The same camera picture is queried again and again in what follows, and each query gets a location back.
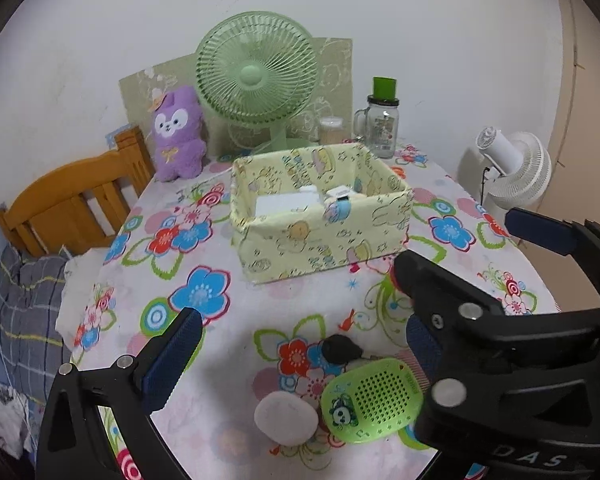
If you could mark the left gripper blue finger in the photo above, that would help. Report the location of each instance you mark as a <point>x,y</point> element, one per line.
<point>165,357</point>

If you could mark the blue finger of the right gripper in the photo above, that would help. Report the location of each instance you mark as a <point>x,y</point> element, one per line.
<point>548,233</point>
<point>425,348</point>

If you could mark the green panda perforated case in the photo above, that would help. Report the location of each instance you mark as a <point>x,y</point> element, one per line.
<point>371,402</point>

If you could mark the white earbuds case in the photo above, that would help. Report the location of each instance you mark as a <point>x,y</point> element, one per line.
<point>286,419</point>

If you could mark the white square charger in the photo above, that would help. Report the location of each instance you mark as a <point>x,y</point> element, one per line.
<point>341,192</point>

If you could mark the white box pack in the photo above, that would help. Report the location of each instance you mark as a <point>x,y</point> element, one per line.
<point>285,202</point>

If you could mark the white tall charger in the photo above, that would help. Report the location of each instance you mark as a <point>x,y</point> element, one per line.
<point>309,189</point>

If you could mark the white standing fan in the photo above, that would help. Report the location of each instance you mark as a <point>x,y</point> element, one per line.
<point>507,170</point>

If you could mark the beige door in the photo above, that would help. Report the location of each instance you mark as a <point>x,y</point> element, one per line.
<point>574,191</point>

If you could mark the small black object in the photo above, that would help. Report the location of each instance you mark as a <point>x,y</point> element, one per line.
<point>340,350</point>

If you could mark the floral tablecloth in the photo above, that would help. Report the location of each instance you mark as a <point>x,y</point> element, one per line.
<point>265,318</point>

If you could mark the yellow patterned fabric box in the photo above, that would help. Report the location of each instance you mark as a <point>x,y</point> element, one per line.
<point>320,219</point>

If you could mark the plaid grey bedding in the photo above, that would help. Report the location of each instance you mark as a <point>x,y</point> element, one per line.
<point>31,348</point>

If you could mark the wooden chair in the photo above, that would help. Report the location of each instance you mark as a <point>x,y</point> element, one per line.
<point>52,212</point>

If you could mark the glass jar green lid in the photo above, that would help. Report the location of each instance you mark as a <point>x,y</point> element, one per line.
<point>377,124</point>

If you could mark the purple plush toy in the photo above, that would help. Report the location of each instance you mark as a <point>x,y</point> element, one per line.
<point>176,125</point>

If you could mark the cotton swab container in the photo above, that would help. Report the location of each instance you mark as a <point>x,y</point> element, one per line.
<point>331,130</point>

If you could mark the beige cartoon placemat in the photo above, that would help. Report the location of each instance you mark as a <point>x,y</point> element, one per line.
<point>332,96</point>

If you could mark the green desk fan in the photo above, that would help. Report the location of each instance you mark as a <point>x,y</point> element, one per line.
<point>256,70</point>

